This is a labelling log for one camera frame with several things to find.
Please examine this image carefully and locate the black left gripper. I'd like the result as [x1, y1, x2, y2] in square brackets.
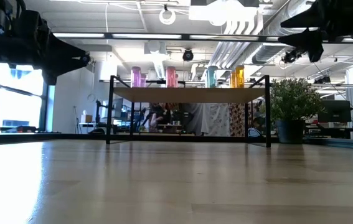
[7, 9, 90, 86]

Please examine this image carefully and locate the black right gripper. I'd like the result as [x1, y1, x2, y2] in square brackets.
[277, 0, 353, 63]

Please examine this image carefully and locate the large window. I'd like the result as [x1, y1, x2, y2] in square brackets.
[0, 60, 52, 133]

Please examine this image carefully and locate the green potted plant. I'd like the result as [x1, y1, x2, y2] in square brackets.
[258, 77, 326, 145]

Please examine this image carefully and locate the long LED light bar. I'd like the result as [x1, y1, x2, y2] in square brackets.
[52, 32, 353, 45]

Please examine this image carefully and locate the black monitor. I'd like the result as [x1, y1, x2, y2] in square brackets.
[317, 100, 352, 123]

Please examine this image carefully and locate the white ceiling fixture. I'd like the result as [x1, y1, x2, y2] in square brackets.
[188, 0, 260, 27]

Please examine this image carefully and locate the person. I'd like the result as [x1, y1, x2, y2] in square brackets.
[144, 104, 172, 133]
[252, 116, 266, 133]

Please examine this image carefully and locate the brown patterned hanging cloth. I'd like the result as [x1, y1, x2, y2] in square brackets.
[228, 103, 247, 137]

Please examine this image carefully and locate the blue white object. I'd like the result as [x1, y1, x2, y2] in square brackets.
[247, 128, 263, 139]

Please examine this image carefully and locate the white printed hanging cloth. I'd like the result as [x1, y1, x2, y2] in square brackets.
[209, 103, 231, 137]

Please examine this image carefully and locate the plain white hanging cloth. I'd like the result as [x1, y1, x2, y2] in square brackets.
[181, 103, 210, 136]

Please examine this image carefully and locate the silver ventilation duct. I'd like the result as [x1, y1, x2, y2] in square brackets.
[209, 0, 320, 71]

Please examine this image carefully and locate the black aluminium table frame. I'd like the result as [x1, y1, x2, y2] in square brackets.
[0, 132, 353, 152]

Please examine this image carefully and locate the white cable coil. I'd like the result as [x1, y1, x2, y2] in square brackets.
[158, 7, 177, 26]

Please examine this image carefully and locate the wooden shelf black metal frame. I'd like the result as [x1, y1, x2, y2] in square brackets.
[105, 74, 272, 149]

